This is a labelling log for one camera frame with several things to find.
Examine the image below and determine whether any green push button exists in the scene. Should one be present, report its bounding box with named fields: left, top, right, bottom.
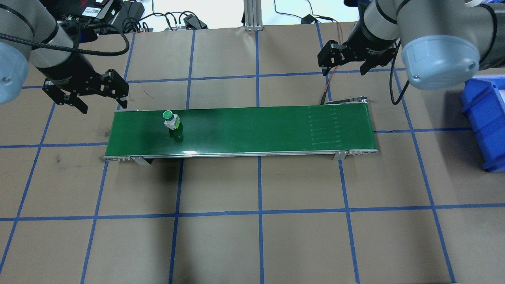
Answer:
left=162, top=110, right=185, bottom=141

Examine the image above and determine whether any black labelled device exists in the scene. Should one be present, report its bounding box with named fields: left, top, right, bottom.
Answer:
left=81, top=0, right=121, bottom=19

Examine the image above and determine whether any black power brick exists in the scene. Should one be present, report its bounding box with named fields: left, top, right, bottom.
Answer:
left=116, top=1, right=146, bottom=28

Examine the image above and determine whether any black power adapter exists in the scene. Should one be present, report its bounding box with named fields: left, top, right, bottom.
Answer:
left=183, top=14, right=208, bottom=30

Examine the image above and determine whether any green conveyor belt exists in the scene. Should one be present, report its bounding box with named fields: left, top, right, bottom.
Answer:
left=103, top=99, right=380, bottom=166

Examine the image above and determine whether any blue plastic bin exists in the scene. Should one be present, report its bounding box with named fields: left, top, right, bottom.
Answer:
left=457, top=75, right=505, bottom=173

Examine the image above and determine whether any red black board wire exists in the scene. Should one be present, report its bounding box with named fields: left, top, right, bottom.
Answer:
left=315, top=15, right=344, bottom=45

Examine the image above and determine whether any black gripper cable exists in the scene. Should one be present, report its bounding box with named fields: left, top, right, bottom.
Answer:
left=0, top=22, right=131, bottom=56
left=389, top=55, right=411, bottom=106

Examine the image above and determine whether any aluminium profile post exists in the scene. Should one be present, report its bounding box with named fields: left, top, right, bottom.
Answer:
left=243, top=0, right=264, bottom=32

